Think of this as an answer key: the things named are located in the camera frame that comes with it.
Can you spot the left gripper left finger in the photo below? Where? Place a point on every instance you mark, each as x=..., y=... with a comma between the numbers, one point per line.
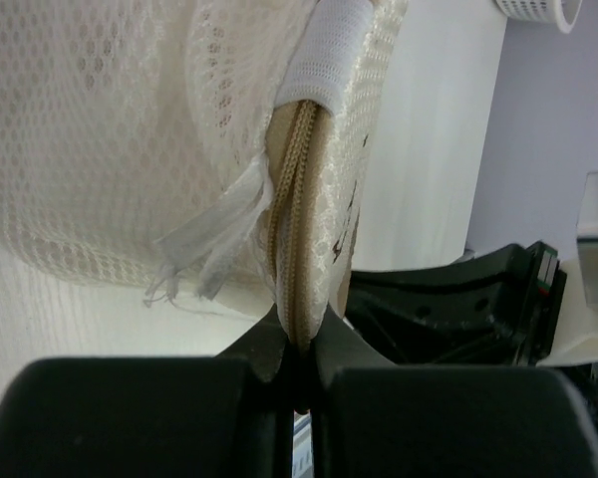
x=152, y=417

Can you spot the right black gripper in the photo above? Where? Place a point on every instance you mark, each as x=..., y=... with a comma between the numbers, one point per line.
x=503, y=306

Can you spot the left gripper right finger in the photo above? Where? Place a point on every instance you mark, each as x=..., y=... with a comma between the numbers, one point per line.
x=374, y=418

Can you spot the white plastic basket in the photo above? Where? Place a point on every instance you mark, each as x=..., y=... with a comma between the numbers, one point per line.
x=561, y=13

